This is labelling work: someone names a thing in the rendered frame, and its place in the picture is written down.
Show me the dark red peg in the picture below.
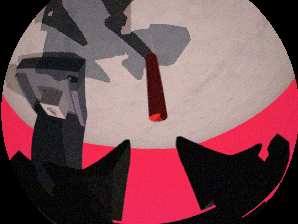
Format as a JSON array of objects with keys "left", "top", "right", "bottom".
[{"left": 145, "top": 53, "right": 168, "bottom": 121}]

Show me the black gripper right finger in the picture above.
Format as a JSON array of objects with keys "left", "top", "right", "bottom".
[{"left": 176, "top": 136, "right": 262, "bottom": 210}]

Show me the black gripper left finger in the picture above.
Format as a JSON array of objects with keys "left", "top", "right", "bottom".
[{"left": 43, "top": 139, "right": 130, "bottom": 221}]

